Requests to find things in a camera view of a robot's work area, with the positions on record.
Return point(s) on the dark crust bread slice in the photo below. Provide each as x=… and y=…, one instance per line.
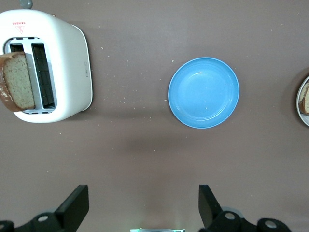
x=18, y=82

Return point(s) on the light crust bread slice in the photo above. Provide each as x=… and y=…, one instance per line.
x=306, y=99

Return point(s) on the white two-slot toaster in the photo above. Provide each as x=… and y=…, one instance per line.
x=70, y=67

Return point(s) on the beige plate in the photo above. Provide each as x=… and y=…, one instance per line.
x=299, y=116

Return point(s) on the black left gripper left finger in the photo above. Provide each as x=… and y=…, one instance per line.
x=67, y=215

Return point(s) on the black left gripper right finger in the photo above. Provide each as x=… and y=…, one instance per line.
x=211, y=215

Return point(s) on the blue plate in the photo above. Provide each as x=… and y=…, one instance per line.
x=204, y=93

